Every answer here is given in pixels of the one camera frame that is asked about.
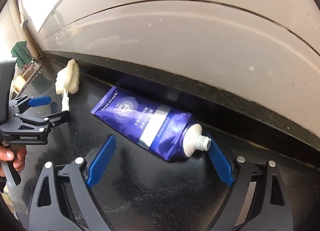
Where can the stainless steel sink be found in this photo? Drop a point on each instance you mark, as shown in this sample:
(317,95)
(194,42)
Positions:
(19,81)

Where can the purple toothpaste tube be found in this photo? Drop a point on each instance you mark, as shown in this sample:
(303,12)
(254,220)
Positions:
(167,132)

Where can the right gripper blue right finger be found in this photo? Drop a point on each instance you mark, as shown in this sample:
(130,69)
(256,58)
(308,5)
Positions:
(270,207)

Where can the person's left hand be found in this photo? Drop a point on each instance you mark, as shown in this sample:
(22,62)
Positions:
(18,157)

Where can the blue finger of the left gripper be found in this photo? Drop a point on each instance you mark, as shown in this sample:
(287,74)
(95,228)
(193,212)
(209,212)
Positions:
(57,119)
(39,101)

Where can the green cloth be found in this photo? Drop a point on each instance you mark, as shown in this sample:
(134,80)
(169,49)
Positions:
(20,52)

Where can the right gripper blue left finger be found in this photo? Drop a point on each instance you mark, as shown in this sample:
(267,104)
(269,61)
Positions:
(50,208)

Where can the white foam brush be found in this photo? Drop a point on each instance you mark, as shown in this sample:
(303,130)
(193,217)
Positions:
(67,82)

